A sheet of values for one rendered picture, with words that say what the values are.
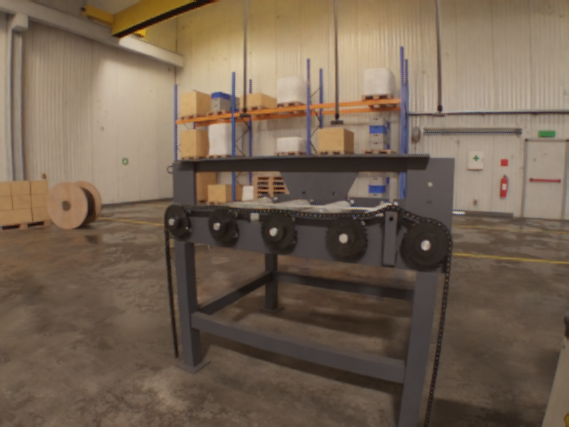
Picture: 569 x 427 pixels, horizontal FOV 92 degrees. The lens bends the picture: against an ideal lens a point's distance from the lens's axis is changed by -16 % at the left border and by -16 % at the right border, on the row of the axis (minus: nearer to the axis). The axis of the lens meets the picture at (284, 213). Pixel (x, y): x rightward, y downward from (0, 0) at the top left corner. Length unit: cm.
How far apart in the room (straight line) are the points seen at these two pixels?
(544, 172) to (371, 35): 651
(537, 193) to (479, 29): 493
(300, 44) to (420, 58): 408
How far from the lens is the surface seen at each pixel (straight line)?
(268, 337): 160
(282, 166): 141
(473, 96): 1053
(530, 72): 1092
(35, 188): 843
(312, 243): 136
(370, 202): 222
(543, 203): 1058
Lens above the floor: 110
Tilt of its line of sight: 7 degrees down
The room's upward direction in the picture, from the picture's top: straight up
